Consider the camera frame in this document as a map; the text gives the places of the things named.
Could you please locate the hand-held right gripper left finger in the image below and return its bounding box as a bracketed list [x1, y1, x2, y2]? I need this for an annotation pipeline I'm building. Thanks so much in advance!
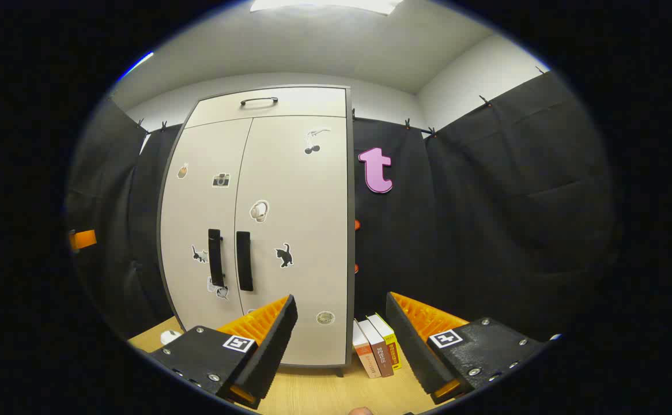
[149, 295, 299, 410]

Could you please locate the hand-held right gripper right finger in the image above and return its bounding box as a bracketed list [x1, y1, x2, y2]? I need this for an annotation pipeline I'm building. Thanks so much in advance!
[386, 292, 547, 404]

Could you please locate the black door handle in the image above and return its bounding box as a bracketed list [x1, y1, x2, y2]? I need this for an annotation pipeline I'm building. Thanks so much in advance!
[207, 229, 225, 288]
[236, 231, 254, 292]

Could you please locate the white shoe cabinet door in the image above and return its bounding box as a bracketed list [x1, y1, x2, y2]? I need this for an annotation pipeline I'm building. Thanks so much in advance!
[160, 118, 253, 332]
[233, 115, 349, 367]

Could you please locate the white double-door shoe cabinet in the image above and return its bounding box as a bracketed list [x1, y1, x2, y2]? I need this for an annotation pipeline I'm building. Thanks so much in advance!
[157, 85, 355, 378]

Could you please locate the yellow book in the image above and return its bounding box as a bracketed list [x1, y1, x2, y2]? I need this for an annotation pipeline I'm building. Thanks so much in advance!
[367, 313, 402, 371]

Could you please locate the brown book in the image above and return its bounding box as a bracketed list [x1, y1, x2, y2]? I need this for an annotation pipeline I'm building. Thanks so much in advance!
[358, 318, 395, 378]

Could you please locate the black backdrop cloth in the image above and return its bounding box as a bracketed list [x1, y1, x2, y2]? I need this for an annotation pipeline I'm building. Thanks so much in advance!
[65, 70, 622, 346]

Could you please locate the ceiling strip light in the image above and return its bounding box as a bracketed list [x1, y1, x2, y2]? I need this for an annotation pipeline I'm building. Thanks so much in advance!
[118, 51, 155, 81]

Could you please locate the ceiling light panel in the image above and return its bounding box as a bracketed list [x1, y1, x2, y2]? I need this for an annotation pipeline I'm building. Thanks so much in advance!
[250, 0, 404, 16]

